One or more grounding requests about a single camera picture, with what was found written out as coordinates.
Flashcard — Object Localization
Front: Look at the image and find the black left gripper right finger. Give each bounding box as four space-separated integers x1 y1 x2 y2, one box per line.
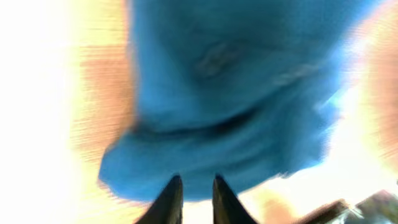
212 174 257 224

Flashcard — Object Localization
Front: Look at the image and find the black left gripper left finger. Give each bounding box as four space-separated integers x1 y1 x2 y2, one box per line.
134 175 183 224

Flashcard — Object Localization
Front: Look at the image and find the teal blue polo shirt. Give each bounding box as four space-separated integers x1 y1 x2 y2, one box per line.
99 0 381 201

